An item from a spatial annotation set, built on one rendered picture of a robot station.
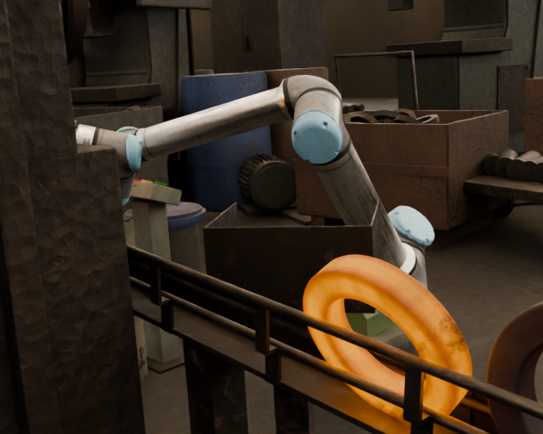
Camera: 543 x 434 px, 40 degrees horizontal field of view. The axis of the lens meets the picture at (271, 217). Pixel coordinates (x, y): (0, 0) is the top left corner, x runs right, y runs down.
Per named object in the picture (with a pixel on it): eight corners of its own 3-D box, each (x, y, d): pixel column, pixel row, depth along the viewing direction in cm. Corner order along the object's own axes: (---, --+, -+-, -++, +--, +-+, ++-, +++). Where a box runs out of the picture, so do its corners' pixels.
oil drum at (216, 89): (227, 215, 479) (217, 73, 460) (172, 206, 522) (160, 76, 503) (293, 199, 518) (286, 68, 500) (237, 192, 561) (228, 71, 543)
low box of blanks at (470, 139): (509, 223, 414) (510, 102, 400) (449, 254, 359) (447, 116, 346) (366, 209, 473) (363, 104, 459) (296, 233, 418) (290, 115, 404)
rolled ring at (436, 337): (451, 432, 78) (433, 454, 77) (316, 331, 87) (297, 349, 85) (493, 328, 65) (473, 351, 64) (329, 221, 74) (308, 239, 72)
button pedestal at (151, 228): (165, 376, 239) (146, 185, 226) (123, 357, 256) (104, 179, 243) (203, 360, 249) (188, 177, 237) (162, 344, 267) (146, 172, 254)
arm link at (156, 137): (334, 53, 186) (105, 126, 209) (333, 83, 177) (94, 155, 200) (350, 89, 193) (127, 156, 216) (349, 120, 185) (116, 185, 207)
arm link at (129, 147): (136, 182, 191) (142, 154, 184) (87, 172, 188) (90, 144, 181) (141, 158, 197) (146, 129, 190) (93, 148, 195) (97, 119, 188)
